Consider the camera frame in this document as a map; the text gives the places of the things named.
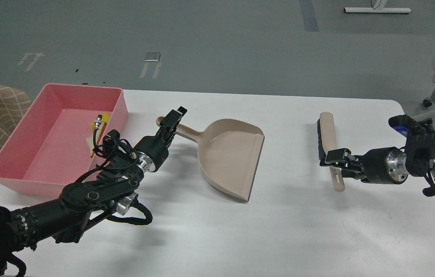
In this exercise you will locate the beige hand brush black bristles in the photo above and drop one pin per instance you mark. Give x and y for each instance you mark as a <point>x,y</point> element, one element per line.
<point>326,142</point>

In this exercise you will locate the silver floor socket plate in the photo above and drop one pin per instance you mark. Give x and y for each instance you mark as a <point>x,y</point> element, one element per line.
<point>153,57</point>

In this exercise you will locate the yellow green sponge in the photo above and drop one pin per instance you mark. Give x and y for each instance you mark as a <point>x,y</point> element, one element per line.
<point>105,118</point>

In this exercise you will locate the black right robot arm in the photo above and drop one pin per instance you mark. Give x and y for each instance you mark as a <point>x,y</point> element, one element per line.
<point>389,165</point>

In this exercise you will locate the white bread slice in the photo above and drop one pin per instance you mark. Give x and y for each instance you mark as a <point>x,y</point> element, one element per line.
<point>90,146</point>

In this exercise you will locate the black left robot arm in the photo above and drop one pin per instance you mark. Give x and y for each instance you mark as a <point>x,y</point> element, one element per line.
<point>106,192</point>

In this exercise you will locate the beige plastic dustpan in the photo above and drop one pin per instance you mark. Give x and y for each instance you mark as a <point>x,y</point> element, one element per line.
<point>228,151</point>

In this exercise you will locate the pink plastic bin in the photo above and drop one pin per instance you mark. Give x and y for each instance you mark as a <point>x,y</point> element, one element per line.
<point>47,149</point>

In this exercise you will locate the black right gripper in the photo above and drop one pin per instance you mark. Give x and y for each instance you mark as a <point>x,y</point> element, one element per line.
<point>370,168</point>

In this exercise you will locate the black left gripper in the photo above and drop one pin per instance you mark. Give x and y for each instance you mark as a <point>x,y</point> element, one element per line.
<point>154,146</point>

